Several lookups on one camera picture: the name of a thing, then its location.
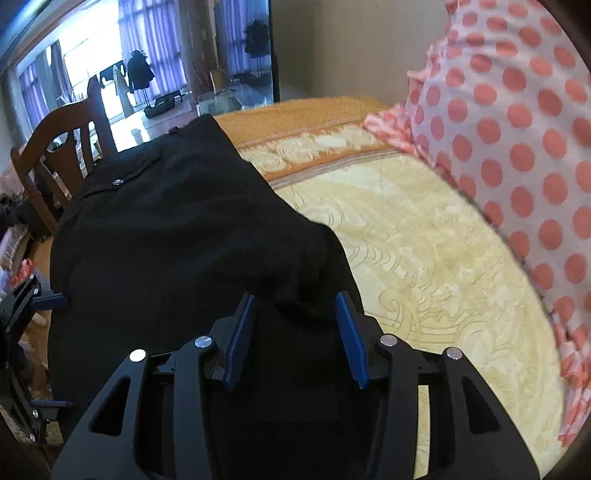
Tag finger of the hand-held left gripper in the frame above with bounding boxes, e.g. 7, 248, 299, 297
0, 364, 75, 445
0, 274, 71, 326

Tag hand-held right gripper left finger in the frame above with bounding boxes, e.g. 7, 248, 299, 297
51, 292, 257, 480

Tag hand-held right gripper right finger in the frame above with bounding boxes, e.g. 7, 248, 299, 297
335, 291, 539, 480

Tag black pants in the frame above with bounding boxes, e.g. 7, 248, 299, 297
48, 114, 385, 480

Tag pile of pink clutter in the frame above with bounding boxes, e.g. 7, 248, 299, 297
0, 194, 51, 402

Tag yellow patterned bed sheet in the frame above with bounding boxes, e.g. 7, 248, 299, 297
213, 95, 574, 480

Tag brown wooden chair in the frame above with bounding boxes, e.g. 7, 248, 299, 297
10, 76, 117, 244

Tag polka dot pillow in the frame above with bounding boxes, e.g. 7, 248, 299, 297
364, 0, 591, 448

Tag dark framed mirror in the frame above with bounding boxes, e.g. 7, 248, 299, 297
0, 0, 280, 154

